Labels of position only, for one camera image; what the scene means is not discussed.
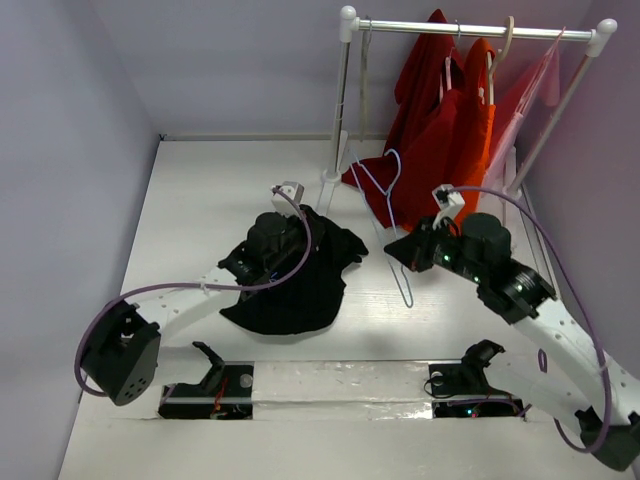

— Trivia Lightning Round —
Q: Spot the dark red hanging shirt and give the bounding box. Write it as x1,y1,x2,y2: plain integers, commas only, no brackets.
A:
342,34,462,231

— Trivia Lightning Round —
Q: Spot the white clothes rack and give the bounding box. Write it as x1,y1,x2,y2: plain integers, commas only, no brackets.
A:
316,4,619,257

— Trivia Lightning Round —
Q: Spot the black t shirt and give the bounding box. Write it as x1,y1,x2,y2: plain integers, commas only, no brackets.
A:
218,205,369,336

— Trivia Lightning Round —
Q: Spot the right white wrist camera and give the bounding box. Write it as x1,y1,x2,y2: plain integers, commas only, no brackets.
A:
432,184,465,224

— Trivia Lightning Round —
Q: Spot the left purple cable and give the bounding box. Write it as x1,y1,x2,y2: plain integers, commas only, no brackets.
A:
73,188,313,398

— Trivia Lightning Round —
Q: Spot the pink hanging shirt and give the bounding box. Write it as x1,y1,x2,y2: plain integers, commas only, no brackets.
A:
482,44,560,188

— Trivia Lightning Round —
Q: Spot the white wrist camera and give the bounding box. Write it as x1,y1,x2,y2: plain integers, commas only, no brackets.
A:
271,181,304,216
432,184,465,224

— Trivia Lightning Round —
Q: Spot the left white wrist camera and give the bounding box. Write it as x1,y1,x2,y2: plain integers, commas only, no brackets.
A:
271,181,304,216

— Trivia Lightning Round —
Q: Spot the light blue wire hanger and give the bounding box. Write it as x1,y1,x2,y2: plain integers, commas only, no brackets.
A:
348,148,415,308

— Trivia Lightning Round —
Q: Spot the beige plastic hanger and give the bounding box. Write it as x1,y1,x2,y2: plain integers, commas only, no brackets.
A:
359,29,372,142

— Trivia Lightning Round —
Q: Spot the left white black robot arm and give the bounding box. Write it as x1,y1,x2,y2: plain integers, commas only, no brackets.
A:
74,213,314,406

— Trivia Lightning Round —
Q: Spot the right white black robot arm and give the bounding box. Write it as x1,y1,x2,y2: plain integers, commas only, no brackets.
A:
384,213,639,471

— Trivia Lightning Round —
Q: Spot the pink white hanger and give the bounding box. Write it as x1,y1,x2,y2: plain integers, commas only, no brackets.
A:
438,48,465,101

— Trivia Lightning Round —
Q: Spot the orange hanging shirt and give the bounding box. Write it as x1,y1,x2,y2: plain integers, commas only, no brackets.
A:
449,37,497,216

